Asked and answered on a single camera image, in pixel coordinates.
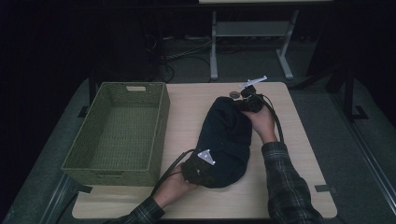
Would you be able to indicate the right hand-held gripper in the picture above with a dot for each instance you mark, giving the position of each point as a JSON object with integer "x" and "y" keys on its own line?
{"x": 250, "y": 101}

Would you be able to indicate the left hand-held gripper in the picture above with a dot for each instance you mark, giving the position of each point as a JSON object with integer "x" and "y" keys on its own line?
{"x": 196, "y": 172}

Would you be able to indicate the dark navy cloth white print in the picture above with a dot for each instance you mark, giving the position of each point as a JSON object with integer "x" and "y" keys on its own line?
{"x": 224, "y": 133}

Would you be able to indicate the green woven basket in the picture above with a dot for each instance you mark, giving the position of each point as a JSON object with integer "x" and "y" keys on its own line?
{"x": 124, "y": 124}

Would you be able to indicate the person's right hand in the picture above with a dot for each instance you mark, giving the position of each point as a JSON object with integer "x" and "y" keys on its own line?
{"x": 263, "y": 124}

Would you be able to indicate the person's left hand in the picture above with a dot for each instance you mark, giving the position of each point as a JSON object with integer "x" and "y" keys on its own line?
{"x": 171, "y": 186}

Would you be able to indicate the grey metal stand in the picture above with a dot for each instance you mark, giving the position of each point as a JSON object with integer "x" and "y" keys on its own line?
{"x": 249, "y": 28}

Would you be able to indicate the grey tape strip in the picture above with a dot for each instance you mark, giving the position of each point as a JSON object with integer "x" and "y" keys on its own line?
{"x": 325, "y": 188}
{"x": 84, "y": 188}

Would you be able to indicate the black floor bracket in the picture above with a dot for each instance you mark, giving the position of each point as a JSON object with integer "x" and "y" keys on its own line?
{"x": 360, "y": 112}
{"x": 82, "y": 112}

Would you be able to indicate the aluminium floor rail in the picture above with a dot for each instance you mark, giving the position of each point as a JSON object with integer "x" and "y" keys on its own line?
{"x": 57, "y": 199}
{"x": 367, "y": 155}

